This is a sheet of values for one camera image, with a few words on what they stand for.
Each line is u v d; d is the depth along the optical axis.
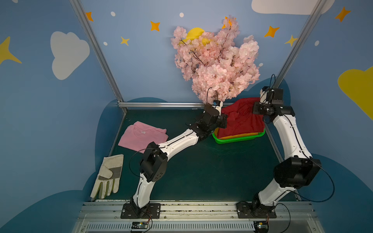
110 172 0.86
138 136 1.03
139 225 0.72
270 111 0.58
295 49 0.85
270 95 0.63
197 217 0.74
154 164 0.50
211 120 0.64
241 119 0.88
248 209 0.75
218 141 0.93
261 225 0.73
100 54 0.86
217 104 0.72
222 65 0.59
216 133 0.95
